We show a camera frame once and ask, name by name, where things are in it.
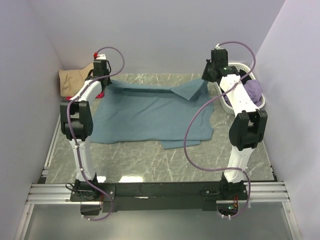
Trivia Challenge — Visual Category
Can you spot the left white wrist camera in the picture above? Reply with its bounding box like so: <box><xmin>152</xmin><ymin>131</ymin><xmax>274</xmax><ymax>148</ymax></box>
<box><xmin>93</xmin><ymin>52</ymin><xmax>107</xmax><ymax>60</ymax></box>

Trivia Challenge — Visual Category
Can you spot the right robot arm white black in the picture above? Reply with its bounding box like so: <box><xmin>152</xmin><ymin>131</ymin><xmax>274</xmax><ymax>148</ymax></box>
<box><xmin>202</xmin><ymin>49</ymin><xmax>268</xmax><ymax>200</ymax></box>

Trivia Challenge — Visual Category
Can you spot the purple cable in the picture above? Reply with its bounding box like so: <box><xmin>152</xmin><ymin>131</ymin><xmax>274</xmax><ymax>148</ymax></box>
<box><xmin>66</xmin><ymin>46</ymin><xmax>125</xmax><ymax>222</ymax></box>
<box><xmin>183</xmin><ymin>41</ymin><xmax>256</xmax><ymax>219</ymax></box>

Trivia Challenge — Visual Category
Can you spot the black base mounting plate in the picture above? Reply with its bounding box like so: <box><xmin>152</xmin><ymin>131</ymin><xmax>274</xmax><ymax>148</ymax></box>
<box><xmin>70</xmin><ymin>181</ymin><xmax>250</xmax><ymax>216</ymax></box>

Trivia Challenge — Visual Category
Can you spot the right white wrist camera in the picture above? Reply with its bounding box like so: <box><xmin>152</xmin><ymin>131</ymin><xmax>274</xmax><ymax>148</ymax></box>
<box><xmin>214</xmin><ymin>44</ymin><xmax>224</xmax><ymax>50</ymax></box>

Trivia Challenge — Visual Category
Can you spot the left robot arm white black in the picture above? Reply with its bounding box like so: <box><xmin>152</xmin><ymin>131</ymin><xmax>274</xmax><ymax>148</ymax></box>
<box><xmin>58</xmin><ymin>54</ymin><xmax>111</xmax><ymax>201</ymax></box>

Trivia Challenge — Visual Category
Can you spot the black t shirt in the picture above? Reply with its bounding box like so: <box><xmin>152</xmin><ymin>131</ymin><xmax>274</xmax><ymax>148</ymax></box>
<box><xmin>223</xmin><ymin>67</ymin><xmax>252</xmax><ymax>97</ymax></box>

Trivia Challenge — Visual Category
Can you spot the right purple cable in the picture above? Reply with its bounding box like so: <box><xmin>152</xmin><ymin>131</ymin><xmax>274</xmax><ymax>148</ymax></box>
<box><xmin>183</xmin><ymin>41</ymin><xmax>256</xmax><ymax>219</ymax></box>

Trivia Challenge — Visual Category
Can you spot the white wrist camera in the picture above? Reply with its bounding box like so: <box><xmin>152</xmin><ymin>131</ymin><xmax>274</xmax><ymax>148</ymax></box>
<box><xmin>93</xmin><ymin>52</ymin><xmax>107</xmax><ymax>60</ymax></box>
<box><xmin>214</xmin><ymin>44</ymin><xmax>224</xmax><ymax>50</ymax></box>

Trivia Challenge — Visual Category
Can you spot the purple t shirt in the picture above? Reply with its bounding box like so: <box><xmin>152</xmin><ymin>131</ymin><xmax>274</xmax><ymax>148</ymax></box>
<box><xmin>223</xmin><ymin>79</ymin><xmax>263</xmax><ymax>106</ymax></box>

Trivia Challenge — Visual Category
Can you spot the folded beige t shirt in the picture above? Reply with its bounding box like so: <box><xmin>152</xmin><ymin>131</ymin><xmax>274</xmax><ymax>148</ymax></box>
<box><xmin>58</xmin><ymin>63</ymin><xmax>94</xmax><ymax>97</ymax></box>

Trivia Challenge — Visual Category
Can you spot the folded pink t shirt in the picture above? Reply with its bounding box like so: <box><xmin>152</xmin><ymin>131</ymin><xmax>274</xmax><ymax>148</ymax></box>
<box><xmin>65</xmin><ymin>91</ymin><xmax>105</xmax><ymax>101</ymax></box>

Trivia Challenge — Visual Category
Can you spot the blue t shirt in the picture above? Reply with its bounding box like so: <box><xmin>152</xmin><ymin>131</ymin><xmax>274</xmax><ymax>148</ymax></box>
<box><xmin>90</xmin><ymin>78</ymin><xmax>214</xmax><ymax>150</ymax></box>

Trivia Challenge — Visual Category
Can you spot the white plastic laundry basket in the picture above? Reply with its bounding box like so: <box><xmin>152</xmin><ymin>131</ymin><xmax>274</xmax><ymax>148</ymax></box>
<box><xmin>214</xmin><ymin>62</ymin><xmax>266</xmax><ymax>116</ymax></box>

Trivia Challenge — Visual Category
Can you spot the aluminium rail frame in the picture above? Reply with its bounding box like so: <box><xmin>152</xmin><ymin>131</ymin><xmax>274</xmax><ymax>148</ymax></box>
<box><xmin>13</xmin><ymin>106</ymin><xmax>301</xmax><ymax>240</ymax></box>

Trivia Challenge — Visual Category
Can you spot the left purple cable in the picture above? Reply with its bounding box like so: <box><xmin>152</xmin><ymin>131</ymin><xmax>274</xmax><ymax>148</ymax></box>
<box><xmin>66</xmin><ymin>46</ymin><xmax>125</xmax><ymax>222</ymax></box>

